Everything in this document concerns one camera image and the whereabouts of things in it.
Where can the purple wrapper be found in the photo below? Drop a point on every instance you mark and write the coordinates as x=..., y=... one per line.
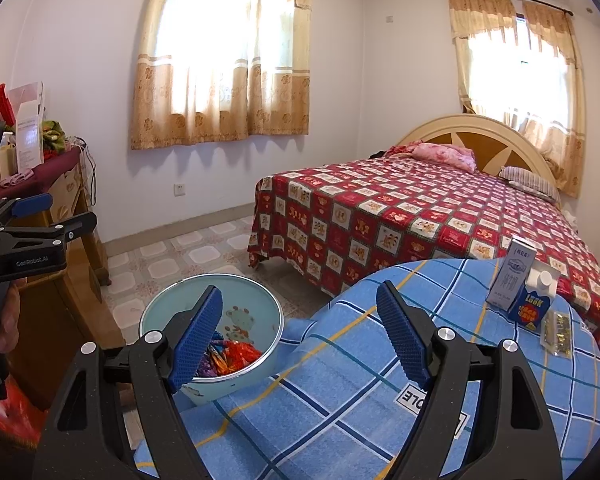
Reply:
x=206, y=369

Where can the cream wooden headboard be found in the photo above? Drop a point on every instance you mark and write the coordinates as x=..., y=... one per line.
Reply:
x=490, y=140

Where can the wooden cabinet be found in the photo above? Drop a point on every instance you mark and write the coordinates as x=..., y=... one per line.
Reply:
x=70, y=290

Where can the maroon cloth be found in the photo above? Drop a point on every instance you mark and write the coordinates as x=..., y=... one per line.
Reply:
x=45, y=175

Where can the clear blister pack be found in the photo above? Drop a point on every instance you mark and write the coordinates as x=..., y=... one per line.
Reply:
x=557, y=335

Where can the person's left hand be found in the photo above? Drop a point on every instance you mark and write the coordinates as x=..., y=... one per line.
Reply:
x=7, y=320

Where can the green red fabric bundle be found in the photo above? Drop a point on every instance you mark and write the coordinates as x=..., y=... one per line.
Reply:
x=55, y=137

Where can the white wall socket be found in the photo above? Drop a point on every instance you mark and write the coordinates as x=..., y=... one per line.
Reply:
x=179, y=189

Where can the bed with red quilt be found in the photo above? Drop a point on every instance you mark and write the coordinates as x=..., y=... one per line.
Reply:
x=405, y=220

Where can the light blue cartoon bin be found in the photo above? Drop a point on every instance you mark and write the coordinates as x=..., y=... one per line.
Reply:
x=240, y=310

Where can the striped pillow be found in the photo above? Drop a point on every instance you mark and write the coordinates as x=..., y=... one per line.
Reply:
x=530, y=182

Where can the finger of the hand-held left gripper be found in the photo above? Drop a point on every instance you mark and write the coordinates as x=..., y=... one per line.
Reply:
x=30, y=204
x=55, y=232

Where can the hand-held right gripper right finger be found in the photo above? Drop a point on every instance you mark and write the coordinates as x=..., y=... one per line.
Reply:
x=405, y=335

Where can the pink pillow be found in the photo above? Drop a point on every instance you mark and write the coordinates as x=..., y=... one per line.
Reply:
x=440, y=155

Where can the white paper bag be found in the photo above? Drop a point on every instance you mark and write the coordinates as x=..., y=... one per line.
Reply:
x=27, y=125

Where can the red plastic bag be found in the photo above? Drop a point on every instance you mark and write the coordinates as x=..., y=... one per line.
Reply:
x=15, y=415

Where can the beige patterned curtain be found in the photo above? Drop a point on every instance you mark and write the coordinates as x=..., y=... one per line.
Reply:
x=575, y=135
x=155, y=110

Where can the blue orange wrapper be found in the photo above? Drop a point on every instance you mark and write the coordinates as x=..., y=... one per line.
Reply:
x=215, y=349

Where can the red shiny wrapper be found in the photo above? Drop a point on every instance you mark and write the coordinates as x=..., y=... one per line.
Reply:
x=242, y=356

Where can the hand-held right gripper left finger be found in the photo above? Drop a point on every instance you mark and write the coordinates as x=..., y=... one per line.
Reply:
x=197, y=340

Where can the white tall carton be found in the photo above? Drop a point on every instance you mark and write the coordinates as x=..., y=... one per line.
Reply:
x=510, y=275

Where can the blue juice carton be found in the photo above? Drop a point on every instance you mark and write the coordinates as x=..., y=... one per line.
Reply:
x=532, y=305

